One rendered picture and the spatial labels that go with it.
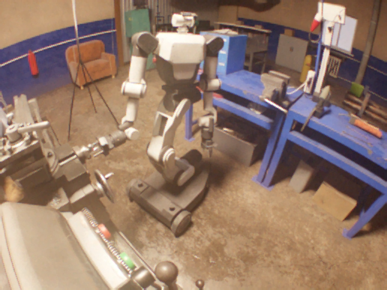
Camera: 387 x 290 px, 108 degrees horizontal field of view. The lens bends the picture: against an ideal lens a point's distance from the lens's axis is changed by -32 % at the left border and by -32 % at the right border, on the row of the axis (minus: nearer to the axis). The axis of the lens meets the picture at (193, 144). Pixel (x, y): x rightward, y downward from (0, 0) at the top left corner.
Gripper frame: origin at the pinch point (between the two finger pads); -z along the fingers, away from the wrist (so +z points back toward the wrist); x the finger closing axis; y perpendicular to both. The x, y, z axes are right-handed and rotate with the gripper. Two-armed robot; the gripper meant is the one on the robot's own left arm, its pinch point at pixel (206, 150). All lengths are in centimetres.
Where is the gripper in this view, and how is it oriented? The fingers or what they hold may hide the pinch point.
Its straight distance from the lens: 151.8
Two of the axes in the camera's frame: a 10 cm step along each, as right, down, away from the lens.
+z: 0.0, -9.2, -4.0
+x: 4.4, 3.6, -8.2
